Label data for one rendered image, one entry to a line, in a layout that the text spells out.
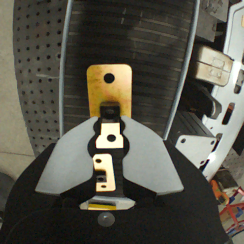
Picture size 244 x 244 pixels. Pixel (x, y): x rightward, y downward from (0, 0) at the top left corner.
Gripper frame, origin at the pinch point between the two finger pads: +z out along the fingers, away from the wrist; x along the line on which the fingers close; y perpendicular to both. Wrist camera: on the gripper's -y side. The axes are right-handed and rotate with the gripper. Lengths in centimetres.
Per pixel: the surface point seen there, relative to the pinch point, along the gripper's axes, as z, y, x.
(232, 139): 21.4, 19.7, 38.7
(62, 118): 4.8, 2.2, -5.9
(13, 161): 122, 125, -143
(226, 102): 21.4, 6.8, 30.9
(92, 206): 5.9, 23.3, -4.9
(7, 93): 121, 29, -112
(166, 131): 4.8, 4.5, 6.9
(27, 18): 51, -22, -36
